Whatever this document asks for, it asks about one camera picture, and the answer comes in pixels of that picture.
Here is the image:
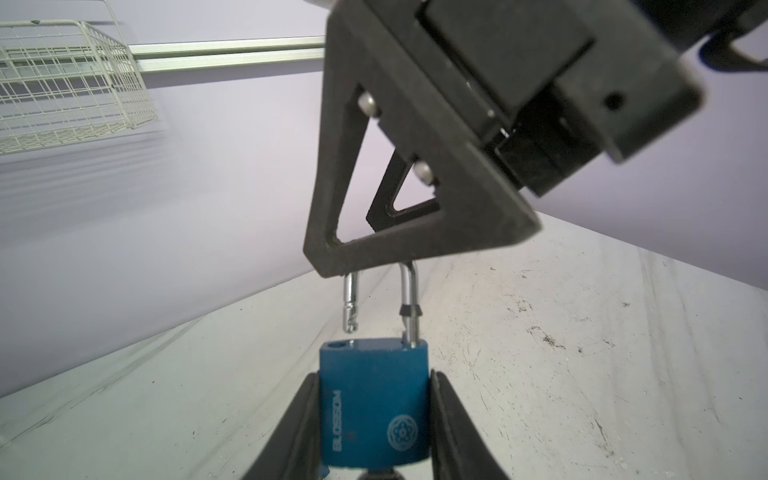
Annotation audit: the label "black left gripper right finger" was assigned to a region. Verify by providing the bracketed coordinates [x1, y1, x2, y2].
[429, 370, 509, 480]

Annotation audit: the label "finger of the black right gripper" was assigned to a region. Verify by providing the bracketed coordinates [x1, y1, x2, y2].
[365, 149, 442, 234]

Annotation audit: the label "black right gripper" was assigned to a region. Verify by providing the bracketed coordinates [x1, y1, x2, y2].
[304, 1, 703, 277]

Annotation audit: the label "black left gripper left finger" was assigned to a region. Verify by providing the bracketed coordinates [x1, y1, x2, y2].
[242, 373, 321, 480]

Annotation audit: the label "large blue padlock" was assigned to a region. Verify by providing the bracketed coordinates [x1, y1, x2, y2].
[318, 262, 430, 471]

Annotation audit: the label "aluminium frame profiles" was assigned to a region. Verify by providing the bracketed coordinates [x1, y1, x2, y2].
[129, 36, 325, 74]

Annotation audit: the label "white wire basket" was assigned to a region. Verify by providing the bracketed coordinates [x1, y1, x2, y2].
[1, 1, 157, 155]

